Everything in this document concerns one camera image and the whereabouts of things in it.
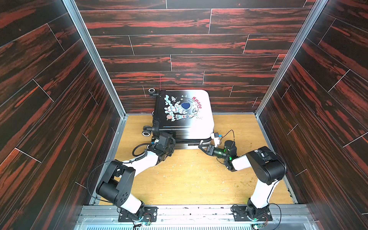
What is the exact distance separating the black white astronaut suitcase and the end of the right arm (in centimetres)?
8

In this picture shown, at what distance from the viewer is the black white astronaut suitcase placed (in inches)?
34.0

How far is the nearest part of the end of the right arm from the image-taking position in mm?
748
